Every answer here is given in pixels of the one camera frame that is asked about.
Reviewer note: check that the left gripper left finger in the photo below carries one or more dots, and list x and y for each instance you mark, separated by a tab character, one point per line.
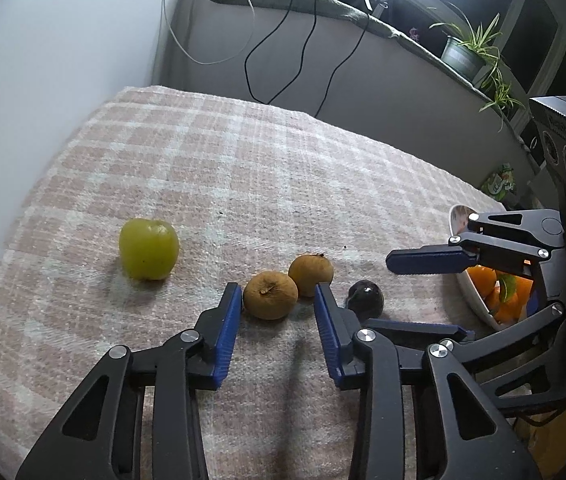
97	433

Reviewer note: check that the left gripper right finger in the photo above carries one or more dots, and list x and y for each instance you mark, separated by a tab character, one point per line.
461	433

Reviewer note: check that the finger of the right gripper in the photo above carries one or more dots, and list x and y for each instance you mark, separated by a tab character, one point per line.
463	254
413	339

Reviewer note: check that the dark purple plum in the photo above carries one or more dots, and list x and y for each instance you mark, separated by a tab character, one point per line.
365	300

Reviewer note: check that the green snack packet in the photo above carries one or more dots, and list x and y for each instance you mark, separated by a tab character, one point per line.
499	183

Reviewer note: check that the orange in bowl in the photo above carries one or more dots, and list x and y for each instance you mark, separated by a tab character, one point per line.
504	295

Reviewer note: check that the white ceramic bowl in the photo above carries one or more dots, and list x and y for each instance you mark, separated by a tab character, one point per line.
458	217

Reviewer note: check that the brown round fruit far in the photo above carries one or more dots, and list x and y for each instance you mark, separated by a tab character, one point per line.
309	270

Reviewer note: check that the brown round fruit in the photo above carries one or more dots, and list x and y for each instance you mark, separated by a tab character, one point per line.
309	270
270	295

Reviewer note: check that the brown round fruit near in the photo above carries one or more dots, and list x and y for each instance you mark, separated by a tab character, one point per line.
270	295

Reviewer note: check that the potted spider plant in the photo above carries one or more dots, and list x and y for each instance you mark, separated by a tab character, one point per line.
471	48

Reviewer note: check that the green apple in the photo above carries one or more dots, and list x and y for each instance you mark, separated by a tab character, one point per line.
148	249

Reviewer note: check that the pink plaid tablecloth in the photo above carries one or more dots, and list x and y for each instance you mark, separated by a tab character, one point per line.
247	188

